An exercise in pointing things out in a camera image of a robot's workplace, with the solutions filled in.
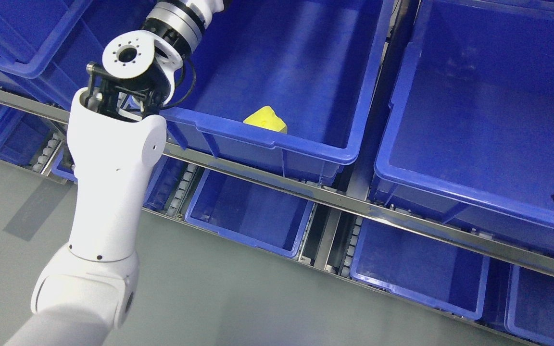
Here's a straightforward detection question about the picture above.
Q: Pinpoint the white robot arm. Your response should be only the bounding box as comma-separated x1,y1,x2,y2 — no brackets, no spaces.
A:
6,0,230,346

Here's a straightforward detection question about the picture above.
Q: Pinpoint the large blue bin right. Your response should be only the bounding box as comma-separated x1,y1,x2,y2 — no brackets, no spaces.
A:
368,0,554,257

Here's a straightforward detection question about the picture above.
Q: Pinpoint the dented yellow foam block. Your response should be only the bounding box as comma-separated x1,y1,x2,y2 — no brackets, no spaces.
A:
243,105,288,134

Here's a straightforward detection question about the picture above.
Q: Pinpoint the blue bin holding block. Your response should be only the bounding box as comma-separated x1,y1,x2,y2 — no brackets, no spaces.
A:
162,0,394,185

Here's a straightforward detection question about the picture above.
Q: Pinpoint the lower blue bin corner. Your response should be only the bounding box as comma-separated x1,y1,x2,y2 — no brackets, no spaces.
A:
504,266,554,346

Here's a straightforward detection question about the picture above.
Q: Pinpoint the lower blue bin right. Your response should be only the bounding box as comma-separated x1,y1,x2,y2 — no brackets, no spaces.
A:
350,219,490,321

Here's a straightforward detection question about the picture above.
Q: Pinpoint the lower blue bin centre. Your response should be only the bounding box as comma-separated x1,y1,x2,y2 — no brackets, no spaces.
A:
185,170,314,258

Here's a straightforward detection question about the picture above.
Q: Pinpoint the blue bin upper left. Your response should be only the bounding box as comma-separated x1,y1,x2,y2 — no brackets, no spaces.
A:
0,0,157,111

